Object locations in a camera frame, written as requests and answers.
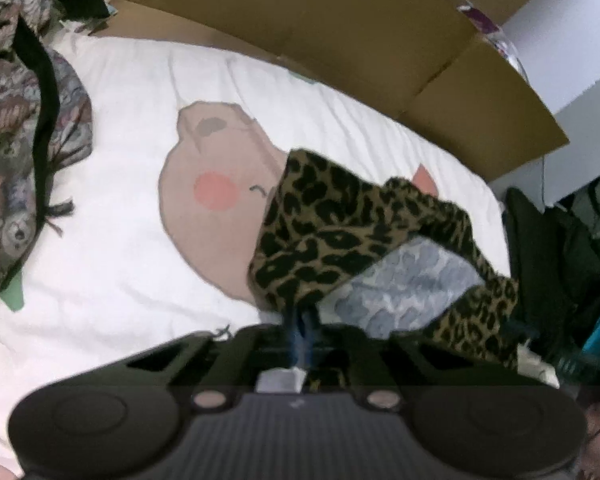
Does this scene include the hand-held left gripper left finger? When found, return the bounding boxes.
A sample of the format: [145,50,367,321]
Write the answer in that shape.
[125,312,303,408]

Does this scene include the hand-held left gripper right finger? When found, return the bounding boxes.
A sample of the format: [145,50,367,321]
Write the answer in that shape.
[302,310,481,408]

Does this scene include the leopard print garment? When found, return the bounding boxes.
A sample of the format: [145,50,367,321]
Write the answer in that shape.
[247,147,521,371]

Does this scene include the black folded clothes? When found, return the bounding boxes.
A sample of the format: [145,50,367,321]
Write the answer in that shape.
[502,187,600,341]

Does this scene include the bear printed blanket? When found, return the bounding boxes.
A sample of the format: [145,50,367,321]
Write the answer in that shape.
[0,35,561,461]

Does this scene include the brown cardboard sheet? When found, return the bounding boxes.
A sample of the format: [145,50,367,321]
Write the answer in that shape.
[90,0,571,181]

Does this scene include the floral patterned garment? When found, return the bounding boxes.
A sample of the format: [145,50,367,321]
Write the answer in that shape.
[0,0,93,293]

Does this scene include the purple packet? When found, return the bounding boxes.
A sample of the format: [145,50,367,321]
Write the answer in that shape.
[457,4,501,36]

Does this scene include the dark cloth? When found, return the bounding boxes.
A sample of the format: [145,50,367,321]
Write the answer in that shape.
[55,0,112,36]

